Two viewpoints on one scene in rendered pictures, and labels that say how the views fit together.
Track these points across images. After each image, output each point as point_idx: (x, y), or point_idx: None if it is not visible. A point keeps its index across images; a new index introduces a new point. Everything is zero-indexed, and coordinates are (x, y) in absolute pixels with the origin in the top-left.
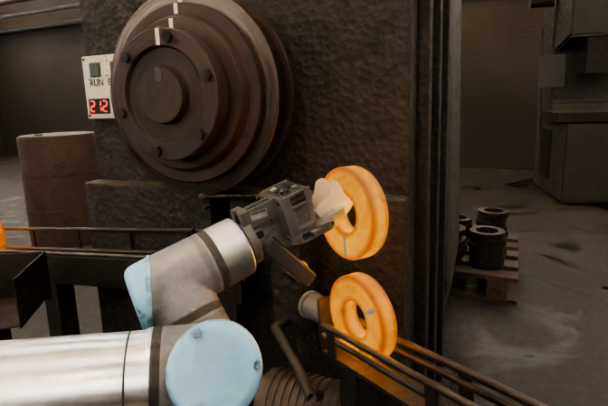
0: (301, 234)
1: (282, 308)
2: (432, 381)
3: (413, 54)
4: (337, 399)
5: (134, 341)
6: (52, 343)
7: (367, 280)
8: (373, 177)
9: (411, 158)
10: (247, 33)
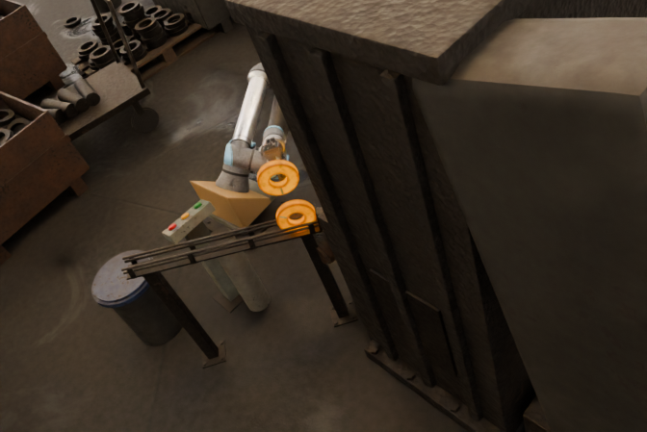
0: None
1: None
2: (248, 226)
3: (305, 160)
4: (317, 237)
5: (235, 137)
6: (240, 124)
7: (285, 205)
8: (261, 171)
9: (323, 208)
10: None
